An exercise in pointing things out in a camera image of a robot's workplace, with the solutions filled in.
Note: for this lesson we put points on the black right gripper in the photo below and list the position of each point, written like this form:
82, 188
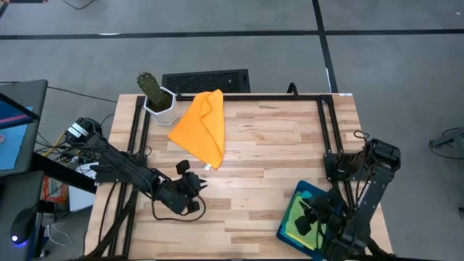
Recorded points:
319, 208

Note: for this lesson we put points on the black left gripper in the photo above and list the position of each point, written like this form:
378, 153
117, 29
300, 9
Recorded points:
188, 185

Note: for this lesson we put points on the dark green microfiber towel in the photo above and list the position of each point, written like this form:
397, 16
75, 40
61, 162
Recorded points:
293, 221

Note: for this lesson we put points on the orange microfiber towel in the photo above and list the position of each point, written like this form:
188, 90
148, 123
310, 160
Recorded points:
201, 130

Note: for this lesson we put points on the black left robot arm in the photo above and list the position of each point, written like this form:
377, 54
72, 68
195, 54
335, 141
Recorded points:
119, 163

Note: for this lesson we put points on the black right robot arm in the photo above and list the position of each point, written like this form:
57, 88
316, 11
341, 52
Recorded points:
377, 181

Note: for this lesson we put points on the blue plastic tray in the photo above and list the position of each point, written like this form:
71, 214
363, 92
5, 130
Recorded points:
286, 195

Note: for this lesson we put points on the white hexagonal plant pot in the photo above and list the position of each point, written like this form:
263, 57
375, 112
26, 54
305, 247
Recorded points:
165, 114

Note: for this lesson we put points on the green cactus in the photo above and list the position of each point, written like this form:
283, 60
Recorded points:
150, 88

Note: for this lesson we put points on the white paper sheet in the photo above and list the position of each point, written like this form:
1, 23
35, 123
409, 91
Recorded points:
81, 195

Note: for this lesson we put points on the orange cardboard box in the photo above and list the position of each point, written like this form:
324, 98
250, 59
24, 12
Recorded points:
54, 188

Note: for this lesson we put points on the black desk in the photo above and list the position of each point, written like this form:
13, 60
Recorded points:
21, 192

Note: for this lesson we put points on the black computer mouse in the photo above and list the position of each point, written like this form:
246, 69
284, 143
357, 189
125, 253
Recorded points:
22, 226

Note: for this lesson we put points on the laptop screen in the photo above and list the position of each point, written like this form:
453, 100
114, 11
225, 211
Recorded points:
16, 127

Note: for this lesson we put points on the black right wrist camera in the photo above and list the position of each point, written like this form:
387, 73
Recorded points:
336, 222

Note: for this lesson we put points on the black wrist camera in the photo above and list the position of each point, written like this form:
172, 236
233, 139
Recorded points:
336, 222
172, 201

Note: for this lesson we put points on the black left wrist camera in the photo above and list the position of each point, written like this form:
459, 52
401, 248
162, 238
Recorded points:
172, 201

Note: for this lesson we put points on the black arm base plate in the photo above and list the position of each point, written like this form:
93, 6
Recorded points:
103, 178
331, 172

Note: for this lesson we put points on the black aluminium table frame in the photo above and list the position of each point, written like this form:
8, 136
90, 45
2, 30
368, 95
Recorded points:
308, 97

